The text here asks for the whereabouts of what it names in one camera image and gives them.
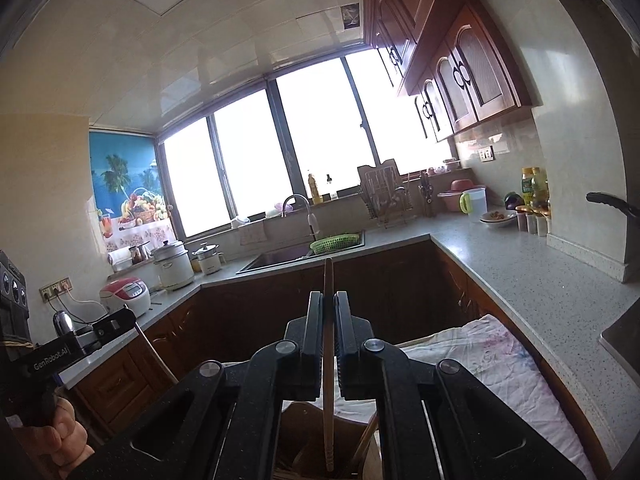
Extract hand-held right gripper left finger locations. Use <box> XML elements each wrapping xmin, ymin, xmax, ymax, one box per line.
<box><xmin>65</xmin><ymin>290</ymin><xmax>325</xmax><ymax>480</ymax></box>

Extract pink plastic container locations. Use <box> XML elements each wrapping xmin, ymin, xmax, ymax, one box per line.
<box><xmin>437</xmin><ymin>178</ymin><xmax>479</xmax><ymax>213</ymax></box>

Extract wooden chopstick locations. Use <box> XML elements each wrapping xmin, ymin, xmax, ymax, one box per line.
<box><xmin>322</xmin><ymin>257</ymin><xmax>337</xmax><ymax>474</ymax></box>
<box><xmin>134</xmin><ymin>326</ymin><xmax>177</xmax><ymax>387</ymax></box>

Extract chrome faucet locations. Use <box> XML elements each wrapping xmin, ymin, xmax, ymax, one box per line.
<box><xmin>281</xmin><ymin>194</ymin><xmax>321</xmax><ymax>244</ymax></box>

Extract white dishcloth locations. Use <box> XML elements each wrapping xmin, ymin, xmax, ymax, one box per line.
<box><xmin>239</xmin><ymin>220</ymin><xmax>269</xmax><ymax>246</ymax></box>

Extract yellow oil bottle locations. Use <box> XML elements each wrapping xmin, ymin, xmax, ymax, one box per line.
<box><xmin>531</xmin><ymin>167</ymin><xmax>550</xmax><ymax>209</ymax></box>

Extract small white electric pot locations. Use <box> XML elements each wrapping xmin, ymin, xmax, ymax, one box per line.
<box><xmin>192</xmin><ymin>242</ymin><xmax>227</xmax><ymax>276</ymax></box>

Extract steel kitchen sink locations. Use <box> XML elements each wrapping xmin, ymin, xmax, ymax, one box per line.
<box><xmin>236</xmin><ymin>230</ymin><xmax>366</xmax><ymax>275</ymax></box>

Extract white bowl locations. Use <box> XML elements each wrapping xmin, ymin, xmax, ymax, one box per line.
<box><xmin>479</xmin><ymin>210</ymin><xmax>519</xmax><ymax>230</ymax></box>

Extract glass door wall cabinet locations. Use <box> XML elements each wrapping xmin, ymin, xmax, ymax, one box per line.
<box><xmin>397</xmin><ymin>0</ymin><xmax>544</xmax><ymax>144</ymax></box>

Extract clear pitcher with green handle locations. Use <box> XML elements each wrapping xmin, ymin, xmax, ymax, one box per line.
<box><xmin>459</xmin><ymin>187</ymin><xmax>489</xmax><ymax>217</ymax></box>

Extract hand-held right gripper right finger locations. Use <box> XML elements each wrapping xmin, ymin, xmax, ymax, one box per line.
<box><xmin>334</xmin><ymin>290</ymin><xmax>586</xmax><ymax>480</ymax></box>

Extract gas stove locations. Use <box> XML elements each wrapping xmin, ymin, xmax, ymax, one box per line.
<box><xmin>599</xmin><ymin>305</ymin><xmax>640</xmax><ymax>392</ymax></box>

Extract wooden utensil holder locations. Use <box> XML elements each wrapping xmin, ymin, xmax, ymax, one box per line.
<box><xmin>272</xmin><ymin>400</ymin><xmax>387</xmax><ymax>480</ymax></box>

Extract wooden base cabinets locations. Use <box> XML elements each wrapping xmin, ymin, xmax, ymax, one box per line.
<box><xmin>65</xmin><ymin>240</ymin><xmax>614</xmax><ymax>480</ymax></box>

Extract floral tablecloth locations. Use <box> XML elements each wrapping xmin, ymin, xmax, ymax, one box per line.
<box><xmin>330</xmin><ymin>314</ymin><xmax>599</xmax><ymax>480</ymax></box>

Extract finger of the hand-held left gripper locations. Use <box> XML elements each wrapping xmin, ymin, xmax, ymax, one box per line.
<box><xmin>92</xmin><ymin>308</ymin><xmax>139</xmax><ymax>349</ymax></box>

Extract green plastic basket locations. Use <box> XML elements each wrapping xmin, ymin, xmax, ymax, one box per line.
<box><xmin>310</xmin><ymin>232</ymin><xmax>362</xmax><ymax>255</ymax></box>

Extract black pan handle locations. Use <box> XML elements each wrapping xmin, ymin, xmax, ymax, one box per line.
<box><xmin>586</xmin><ymin>191</ymin><xmax>640</xmax><ymax>219</ymax></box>

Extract white power cable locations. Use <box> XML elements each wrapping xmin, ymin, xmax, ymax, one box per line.
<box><xmin>49</xmin><ymin>294</ymin><xmax>117</xmax><ymax>322</ymax></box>

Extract large white steamer pot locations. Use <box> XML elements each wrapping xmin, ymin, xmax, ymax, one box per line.
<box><xmin>151</xmin><ymin>240</ymin><xmax>195</xmax><ymax>291</ymax></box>

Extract kitchen window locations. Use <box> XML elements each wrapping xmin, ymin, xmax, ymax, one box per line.
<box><xmin>157</xmin><ymin>50</ymin><xmax>454</xmax><ymax>239</ymax></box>

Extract wall power socket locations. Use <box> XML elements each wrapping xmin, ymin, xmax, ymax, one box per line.
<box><xmin>40</xmin><ymin>280</ymin><xmax>74</xmax><ymax>302</ymax></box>

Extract metal dish rack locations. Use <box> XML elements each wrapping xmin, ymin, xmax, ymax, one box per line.
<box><xmin>357</xmin><ymin>159</ymin><xmax>414</xmax><ymax>229</ymax></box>

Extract white and red rice cooker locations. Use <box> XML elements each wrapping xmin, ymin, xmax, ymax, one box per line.
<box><xmin>99</xmin><ymin>276</ymin><xmax>152</xmax><ymax>317</ymax></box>

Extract knife and scissors holder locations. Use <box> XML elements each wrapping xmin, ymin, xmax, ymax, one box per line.
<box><xmin>417</xmin><ymin>170</ymin><xmax>437</xmax><ymax>219</ymax></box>

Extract wooden wall cabinet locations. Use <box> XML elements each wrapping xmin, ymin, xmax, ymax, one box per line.
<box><xmin>362</xmin><ymin>0</ymin><xmax>502</xmax><ymax>97</ymax></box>

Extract tropical fruit wall poster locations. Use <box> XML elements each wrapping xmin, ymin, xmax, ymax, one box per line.
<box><xmin>89</xmin><ymin>130</ymin><xmax>176</xmax><ymax>254</ymax></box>

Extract shiny metal kettle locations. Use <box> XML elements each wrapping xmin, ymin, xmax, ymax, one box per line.
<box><xmin>52</xmin><ymin>310</ymin><xmax>79</xmax><ymax>336</ymax></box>

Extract person's left hand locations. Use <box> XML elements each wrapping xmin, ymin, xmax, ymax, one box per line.
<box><xmin>7</xmin><ymin>395</ymin><xmax>97</xmax><ymax>480</ymax></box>

